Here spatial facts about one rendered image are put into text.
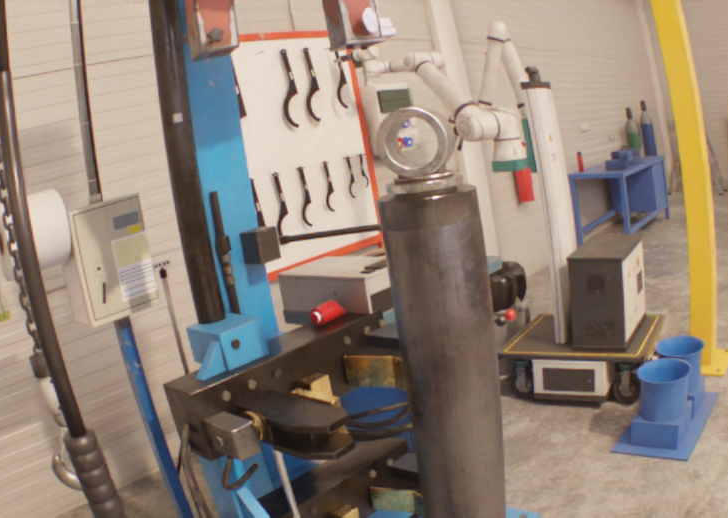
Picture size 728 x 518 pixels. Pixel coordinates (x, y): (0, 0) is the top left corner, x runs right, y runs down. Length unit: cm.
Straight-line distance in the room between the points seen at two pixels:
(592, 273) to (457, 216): 214
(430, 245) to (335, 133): 319
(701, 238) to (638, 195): 465
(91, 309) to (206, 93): 80
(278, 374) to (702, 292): 272
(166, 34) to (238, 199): 58
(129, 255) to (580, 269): 223
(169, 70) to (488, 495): 139
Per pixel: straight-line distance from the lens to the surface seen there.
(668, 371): 324
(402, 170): 135
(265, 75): 415
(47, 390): 86
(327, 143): 441
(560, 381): 361
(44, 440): 347
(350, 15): 170
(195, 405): 167
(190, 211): 180
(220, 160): 195
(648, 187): 831
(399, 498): 212
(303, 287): 222
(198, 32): 156
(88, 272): 217
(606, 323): 347
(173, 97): 181
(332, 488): 204
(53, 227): 210
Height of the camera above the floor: 162
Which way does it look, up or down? 12 degrees down
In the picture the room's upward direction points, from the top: 10 degrees counter-clockwise
